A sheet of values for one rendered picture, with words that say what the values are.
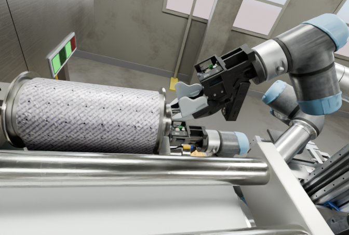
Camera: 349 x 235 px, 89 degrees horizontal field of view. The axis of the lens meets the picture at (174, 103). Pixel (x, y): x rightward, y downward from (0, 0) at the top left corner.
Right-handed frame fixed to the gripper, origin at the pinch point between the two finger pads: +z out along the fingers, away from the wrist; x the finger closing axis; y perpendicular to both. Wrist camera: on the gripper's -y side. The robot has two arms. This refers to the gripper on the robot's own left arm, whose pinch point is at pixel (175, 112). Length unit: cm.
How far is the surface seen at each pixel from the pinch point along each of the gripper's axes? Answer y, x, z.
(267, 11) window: -94, -217, -123
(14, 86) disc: 23.2, 3.6, 18.9
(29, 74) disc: 23.0, -1.0, 19.1
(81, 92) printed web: 16.5, 2.8, 11.5
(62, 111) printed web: 16.6, 6.2, 14.6
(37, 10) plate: 31.3, -24.8, 22.0
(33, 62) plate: 22.7, -17.0, 29.2
